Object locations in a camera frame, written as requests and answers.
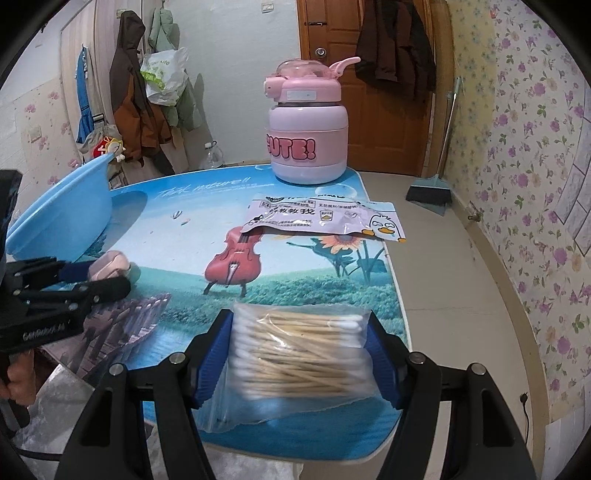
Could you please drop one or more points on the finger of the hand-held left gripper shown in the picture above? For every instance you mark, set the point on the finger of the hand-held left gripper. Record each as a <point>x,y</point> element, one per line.
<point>74,271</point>
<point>106,288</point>

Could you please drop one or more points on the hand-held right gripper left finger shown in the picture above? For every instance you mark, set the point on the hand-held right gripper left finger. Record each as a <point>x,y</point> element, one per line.
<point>212,364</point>

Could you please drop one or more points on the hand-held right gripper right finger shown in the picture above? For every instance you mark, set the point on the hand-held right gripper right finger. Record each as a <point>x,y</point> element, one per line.
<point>385,364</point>

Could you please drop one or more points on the pink roll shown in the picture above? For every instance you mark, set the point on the pink roll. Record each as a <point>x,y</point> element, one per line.
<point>113,263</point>

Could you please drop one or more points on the light blue plastic basin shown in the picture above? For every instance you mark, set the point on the light blue plastic basin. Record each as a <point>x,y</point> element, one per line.
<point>60,203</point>

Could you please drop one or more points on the clear bag of cotton swabs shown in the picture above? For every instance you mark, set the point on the clear bag of cotton swabs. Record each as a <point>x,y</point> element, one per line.
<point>295,350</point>

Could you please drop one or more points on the white duck print snack packet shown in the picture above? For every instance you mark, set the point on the white duck print snack packet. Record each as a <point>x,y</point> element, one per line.
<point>314,214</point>

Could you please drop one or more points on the grey shoulder bag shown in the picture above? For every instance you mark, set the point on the grey shoulder bag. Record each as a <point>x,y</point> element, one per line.
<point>94,138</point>

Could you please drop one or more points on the person's left hand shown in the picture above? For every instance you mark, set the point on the person's left hand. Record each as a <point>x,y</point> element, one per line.
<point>21,381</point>

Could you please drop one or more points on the white plastic sheet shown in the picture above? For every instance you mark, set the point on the white plastic sheet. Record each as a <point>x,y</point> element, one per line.
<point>60,415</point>

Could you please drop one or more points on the red plush charm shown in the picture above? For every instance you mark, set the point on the red plush charm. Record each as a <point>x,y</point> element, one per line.
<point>99,149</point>

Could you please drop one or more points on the white and yellow plush doll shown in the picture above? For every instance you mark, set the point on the white and yellow plush doll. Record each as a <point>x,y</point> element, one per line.
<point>115,148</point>

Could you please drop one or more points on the large clear water bottle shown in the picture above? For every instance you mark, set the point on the large clear water bottle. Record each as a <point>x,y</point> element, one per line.
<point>212,157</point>

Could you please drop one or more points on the blue garment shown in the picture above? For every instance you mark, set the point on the blue garment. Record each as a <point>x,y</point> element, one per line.
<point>83,92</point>

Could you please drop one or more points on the grey broom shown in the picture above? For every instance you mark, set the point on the grey broom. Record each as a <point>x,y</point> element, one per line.
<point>429,189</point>

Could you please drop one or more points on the brown and orange jacket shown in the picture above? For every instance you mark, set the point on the brown and orange jacket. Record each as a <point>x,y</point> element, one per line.
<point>129,92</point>

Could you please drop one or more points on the white bag with green logo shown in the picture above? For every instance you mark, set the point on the white bag with green logo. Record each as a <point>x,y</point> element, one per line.
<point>166,78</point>

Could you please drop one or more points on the brown wooden door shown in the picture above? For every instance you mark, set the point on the brown wooden door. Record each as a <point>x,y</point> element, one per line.
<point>392,129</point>

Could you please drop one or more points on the pink water bottle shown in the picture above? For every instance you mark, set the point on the pink water bottle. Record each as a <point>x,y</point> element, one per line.
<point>304,138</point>

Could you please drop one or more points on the pale green jacket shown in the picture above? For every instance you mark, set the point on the pale green jacket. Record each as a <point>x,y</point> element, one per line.
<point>164,27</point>

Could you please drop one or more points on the dark brown jacket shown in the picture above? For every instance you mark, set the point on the dark brown jacket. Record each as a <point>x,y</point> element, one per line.
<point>392,46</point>

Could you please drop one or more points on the white wall socket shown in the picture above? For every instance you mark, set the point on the white wall socket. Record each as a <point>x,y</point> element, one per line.
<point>34,133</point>

